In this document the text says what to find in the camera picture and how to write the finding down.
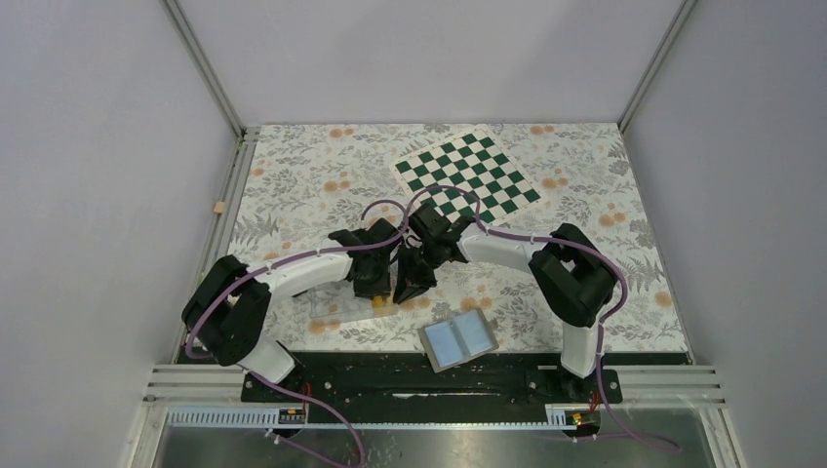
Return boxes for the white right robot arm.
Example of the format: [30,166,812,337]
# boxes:
[393,205,628,402]

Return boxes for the clear plastic tray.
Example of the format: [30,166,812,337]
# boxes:
[308,282,399,324]

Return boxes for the green white chessboard mat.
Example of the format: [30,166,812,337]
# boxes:
[390,125,547,227]

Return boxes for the floral tablecloth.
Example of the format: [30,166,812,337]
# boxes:
[228,123,689,352]

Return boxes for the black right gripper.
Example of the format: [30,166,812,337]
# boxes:
[393,240,444,305]

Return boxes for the grey leather card holder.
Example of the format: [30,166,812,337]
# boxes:
[417,308,499,373]

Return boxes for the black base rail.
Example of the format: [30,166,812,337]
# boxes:
[280,352,598,424]

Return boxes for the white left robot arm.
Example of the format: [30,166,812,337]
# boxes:
[181,219,402,401]

